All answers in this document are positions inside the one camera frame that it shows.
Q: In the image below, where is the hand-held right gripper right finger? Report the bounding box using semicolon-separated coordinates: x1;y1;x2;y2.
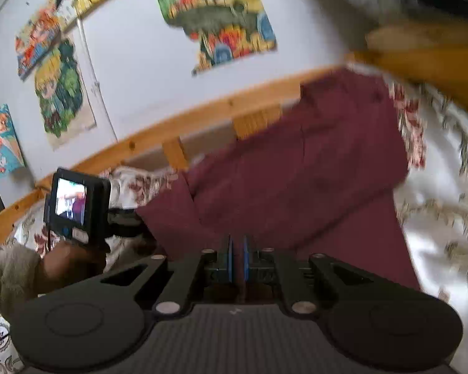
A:
242;236;375;316

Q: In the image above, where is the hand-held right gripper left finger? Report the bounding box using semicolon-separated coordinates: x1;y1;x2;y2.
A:
101;236;235;316

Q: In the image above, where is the maroon garment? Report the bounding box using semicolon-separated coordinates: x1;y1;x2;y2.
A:
136;66;422;293

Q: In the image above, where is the person's left forearm beige sleeve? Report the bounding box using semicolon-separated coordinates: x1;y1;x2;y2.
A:
0;241;44;322

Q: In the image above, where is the person's left hand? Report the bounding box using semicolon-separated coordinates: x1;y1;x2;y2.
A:
41;239;107;294

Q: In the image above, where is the white floral bedsheet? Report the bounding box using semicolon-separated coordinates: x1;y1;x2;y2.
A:
0;61;468;374

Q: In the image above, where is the teal cartoon wall poster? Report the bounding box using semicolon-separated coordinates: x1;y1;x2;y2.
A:
0;103;27;180

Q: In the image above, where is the white wall cable conduit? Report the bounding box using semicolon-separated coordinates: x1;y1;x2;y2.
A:
77;19;119;145

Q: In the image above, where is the green cartoon wall poster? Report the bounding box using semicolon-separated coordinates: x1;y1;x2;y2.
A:
34;38;98;151

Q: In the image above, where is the wooden bed frame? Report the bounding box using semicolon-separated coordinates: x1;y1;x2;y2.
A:
0;23;468;244

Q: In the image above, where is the orange cartoon wall poster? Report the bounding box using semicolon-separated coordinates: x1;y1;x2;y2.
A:
15;0;79;82

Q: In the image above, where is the colourful landscape wall poster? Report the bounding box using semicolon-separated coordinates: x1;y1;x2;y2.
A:
151;0;278;77

